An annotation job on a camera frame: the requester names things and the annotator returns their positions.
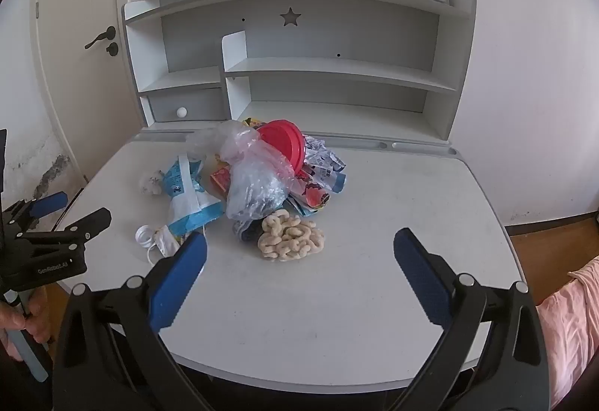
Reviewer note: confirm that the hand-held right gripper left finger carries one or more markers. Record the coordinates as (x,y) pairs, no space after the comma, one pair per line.
(180,284)

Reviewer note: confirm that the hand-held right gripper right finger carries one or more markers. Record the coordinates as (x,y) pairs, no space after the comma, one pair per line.
(421,280)

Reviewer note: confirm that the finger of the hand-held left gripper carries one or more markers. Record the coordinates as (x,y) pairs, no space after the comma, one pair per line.
(89,224)
(49,201)

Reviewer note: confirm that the pink and yellow small box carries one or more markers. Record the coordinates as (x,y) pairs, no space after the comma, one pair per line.
(220,179)

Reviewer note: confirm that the clear plastic bag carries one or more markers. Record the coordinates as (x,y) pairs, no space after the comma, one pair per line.
(255,177)

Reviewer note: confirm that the person's left hand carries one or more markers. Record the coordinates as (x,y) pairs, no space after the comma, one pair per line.
(40,322)

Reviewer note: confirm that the crumpled white tissue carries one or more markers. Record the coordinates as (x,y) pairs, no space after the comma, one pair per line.
(150,181)

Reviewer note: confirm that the blue and white wrapper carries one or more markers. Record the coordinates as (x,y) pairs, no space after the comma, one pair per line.
(187,200)

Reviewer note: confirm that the red cartoon snack wrapper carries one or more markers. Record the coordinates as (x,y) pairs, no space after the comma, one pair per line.
(313,195)

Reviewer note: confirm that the white drawer knob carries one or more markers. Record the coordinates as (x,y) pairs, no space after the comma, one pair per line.
(181,112)

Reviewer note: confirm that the crumpled blue printed wrapper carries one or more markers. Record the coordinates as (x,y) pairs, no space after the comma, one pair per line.
(327,165)

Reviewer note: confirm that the bed with pink blanket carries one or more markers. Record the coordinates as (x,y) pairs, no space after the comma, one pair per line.
(571,322)

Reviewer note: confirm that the grey hutch drawer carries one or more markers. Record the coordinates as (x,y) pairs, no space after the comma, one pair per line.
(201,104)

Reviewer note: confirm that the black door keyhole lock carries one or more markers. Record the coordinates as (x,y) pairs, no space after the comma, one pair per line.
(112,49)

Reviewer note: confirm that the yellow packet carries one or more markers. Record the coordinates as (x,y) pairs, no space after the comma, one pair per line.
(250,122)

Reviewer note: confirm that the white desk hutch shelf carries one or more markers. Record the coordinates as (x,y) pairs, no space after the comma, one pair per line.
(327,79)

